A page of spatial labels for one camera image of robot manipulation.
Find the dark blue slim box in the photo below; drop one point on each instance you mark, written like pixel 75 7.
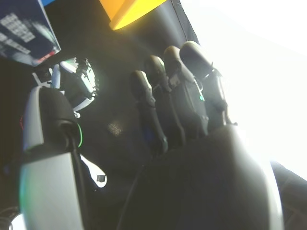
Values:
pixel 24 28

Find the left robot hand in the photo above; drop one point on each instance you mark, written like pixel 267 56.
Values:
pixel 204 187

